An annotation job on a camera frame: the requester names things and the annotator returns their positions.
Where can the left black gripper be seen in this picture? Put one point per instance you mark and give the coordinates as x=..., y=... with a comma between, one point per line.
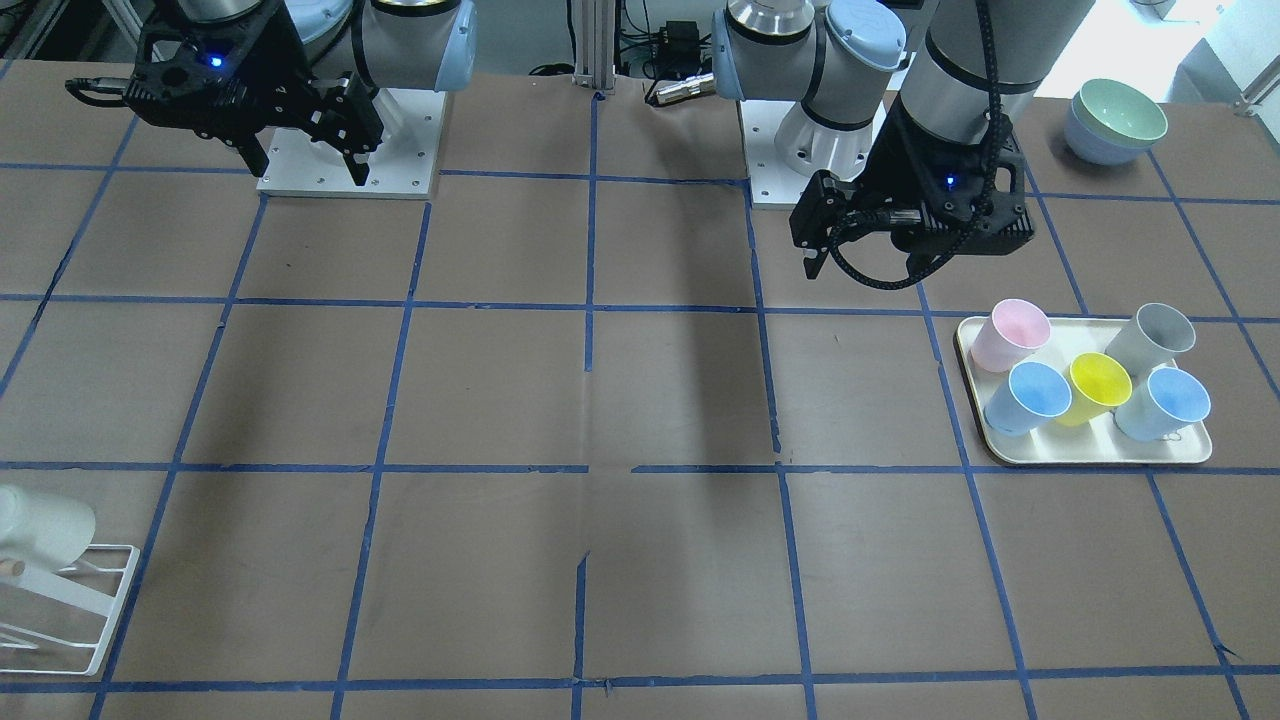
x=897, y=152

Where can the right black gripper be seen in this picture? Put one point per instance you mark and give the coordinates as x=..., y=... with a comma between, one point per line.
x=283, y=62

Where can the white ceramic mug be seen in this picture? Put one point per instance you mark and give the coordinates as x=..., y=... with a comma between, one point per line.
x=47, y=531

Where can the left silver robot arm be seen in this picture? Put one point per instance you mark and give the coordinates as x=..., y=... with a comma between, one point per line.
x=979, y=62

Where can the pink plastic cup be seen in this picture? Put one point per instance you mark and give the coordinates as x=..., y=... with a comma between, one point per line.
x=1013, y=331

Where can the light blue cup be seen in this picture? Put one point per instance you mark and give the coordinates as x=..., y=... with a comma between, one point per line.
x=1166, y=401
x=1033, y=394

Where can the yellow plastic cup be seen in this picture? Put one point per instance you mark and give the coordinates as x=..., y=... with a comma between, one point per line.
x=1098, y=384

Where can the grey plastic cup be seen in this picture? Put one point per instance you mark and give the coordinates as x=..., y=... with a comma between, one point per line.
x=1155, y=335

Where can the blue bowl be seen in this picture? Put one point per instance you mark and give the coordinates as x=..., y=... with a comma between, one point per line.
x=1097, y=144

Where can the green bowl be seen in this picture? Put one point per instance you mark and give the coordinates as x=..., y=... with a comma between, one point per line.
x=1120, y=113

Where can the beige plastic tray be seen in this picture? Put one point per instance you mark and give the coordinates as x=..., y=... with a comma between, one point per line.
x=1099, y=442

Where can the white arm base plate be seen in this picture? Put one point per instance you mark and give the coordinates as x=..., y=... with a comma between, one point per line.
x=775, y=165
x=403, y=167

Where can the aluminium frame post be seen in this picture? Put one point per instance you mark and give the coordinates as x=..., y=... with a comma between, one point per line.
x=595, y=25

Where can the white wire rack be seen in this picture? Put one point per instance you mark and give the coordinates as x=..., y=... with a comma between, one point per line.
x=91, y=592

